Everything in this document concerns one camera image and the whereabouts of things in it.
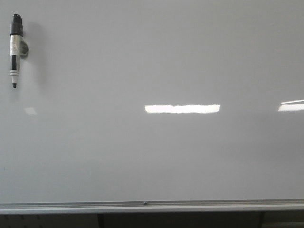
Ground black and white whiteboard marker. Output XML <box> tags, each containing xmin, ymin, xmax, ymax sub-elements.
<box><xmin>9</xmin><ymin>14</ymin><xmax>29</xmax><ymax>89</ymax></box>

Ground white whiteboard with aluminium frame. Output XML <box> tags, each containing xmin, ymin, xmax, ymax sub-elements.
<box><xmin>0</xmin><ymin>0</ymin><xmax>304</xmax><ymax>214</ymax></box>

